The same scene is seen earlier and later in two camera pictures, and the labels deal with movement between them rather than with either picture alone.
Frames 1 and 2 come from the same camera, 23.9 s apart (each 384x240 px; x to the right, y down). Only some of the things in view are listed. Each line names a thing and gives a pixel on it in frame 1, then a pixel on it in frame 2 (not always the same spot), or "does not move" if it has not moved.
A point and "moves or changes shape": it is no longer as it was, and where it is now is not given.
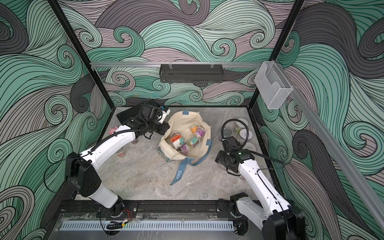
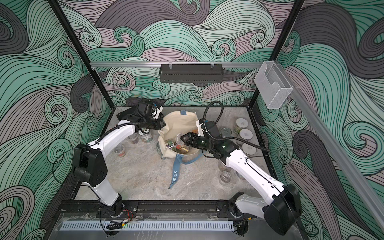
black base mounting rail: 147,208 does not move
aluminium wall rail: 176,64 does not move
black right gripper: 220,157 -> 193,137
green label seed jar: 240,125 does not move
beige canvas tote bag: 187,137 moves or changes shape
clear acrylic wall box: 274,85 does not move
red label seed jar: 121,152 does not move
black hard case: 132,112 does not move
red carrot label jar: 175,140 -> 182,149
